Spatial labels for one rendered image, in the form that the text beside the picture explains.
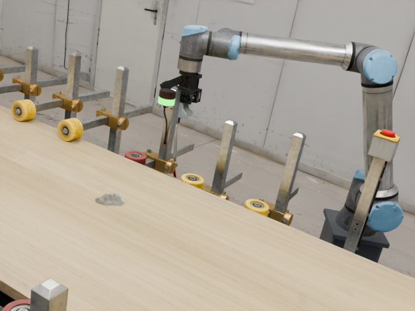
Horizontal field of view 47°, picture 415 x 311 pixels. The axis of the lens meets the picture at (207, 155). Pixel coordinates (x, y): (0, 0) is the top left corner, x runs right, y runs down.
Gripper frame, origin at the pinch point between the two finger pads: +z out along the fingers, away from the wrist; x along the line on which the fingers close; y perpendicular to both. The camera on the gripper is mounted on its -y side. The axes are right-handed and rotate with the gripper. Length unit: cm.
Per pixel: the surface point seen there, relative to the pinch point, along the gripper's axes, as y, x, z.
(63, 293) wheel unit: 55, -116, -12
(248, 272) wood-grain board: 61, -57, 12
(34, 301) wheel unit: 52, -119, -11
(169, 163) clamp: 5.1, -9.1, 14.7
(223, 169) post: 28.0, -9.6, 9.0
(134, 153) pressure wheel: -2.6, -22.0, 10.1
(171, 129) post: 3.5, -8.8, 1.3
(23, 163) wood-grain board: -21, -57, 11
